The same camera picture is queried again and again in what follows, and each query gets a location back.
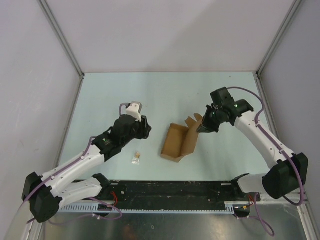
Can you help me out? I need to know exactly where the small cardboard scrap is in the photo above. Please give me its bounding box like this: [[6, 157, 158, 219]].
[[131, 152, 141, 165]]

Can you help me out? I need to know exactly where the aluminium frame post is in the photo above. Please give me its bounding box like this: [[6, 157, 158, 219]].
[[254, 0, 305, 78], [36, 0, 84, 79]]

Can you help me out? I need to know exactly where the aluminium front rail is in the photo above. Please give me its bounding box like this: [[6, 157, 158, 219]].
[[260, 187, 309, 205]]

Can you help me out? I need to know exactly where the brown cardboard box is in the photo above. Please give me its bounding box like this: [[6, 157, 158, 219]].
[[160, 113, 203, 163]]

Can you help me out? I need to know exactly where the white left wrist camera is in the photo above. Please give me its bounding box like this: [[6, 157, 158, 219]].
[[125, 101, 143, 122]]

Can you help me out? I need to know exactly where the aluminium frame post left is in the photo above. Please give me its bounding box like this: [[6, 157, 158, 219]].
[[36, 0, 84, 79]]

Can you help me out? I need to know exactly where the grey slotted cable duct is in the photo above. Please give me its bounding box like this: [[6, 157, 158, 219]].
[[59, 201, 311, 216]]

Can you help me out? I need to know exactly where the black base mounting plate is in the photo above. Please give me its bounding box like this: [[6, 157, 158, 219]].
[[109, 180, 256, 202]]

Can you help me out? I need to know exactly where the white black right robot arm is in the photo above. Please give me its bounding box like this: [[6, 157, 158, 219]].
[[196, 87, 309, 204]]

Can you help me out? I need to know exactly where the aluminium frame post right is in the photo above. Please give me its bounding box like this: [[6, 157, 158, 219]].
[[254, 0, 305, 78]]

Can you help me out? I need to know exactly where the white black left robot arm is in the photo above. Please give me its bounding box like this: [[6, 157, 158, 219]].
[[22, 114, 152, 223]]

